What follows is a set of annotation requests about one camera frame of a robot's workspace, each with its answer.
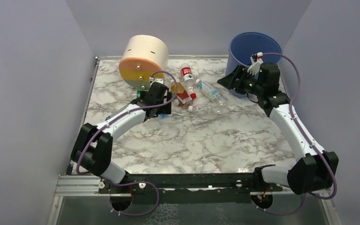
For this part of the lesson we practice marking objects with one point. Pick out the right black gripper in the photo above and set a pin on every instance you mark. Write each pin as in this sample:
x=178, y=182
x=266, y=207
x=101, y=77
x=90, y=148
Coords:
x=240, y=80

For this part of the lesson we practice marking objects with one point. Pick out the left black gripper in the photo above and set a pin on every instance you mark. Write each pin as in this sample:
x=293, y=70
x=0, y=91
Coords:
x=164, y=109

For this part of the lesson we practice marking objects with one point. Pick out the blue label clear bottle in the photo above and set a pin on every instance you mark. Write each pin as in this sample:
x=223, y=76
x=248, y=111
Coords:
x=165, y=116

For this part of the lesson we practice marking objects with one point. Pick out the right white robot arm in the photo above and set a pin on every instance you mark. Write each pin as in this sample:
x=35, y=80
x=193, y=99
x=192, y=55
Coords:
x=315, y=166

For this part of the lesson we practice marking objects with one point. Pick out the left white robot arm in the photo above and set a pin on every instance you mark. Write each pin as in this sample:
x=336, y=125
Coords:
x=94, y=144

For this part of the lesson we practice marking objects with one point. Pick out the blue plastic bin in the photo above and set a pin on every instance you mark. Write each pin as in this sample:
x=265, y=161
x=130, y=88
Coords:
x=242, y=47

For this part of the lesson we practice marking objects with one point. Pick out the green cap clear bottle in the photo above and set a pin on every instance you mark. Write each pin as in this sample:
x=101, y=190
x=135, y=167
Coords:
x=138, y=94

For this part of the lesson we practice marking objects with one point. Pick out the red yellow label juice bottle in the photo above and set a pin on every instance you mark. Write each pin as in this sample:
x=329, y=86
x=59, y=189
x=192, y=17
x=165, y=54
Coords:
x=185, y=96

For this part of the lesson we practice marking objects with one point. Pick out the white blue label tea bottle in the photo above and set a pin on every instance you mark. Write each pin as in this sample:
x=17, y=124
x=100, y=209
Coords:
x=211, y=92

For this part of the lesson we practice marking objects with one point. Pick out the red label clear bottle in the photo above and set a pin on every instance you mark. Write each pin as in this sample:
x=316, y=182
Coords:
x=187, y=75

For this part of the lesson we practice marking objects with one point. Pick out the crushed clear white-cap bottle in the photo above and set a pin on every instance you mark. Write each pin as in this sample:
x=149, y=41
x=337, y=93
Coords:
x=206, y=109

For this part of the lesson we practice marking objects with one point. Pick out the beige round drum box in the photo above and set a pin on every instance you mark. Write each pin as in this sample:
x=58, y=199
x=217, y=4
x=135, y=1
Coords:
x=143, y=56

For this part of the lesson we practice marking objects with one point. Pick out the green label tea bottle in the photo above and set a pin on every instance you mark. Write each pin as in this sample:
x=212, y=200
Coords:
x=109, y=117

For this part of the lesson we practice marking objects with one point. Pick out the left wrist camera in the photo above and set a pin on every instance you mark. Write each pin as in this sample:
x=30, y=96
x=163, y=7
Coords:
x=156, y=80

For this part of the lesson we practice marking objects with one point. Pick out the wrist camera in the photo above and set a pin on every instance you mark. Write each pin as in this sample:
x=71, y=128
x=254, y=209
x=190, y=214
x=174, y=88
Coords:
x=156, y=80
x=256, y=60

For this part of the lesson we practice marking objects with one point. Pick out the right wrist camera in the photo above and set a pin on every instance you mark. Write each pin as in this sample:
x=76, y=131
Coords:
x=256, y=60

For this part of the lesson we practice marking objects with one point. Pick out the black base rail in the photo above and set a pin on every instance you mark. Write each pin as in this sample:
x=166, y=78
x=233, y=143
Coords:
x=169, y=188

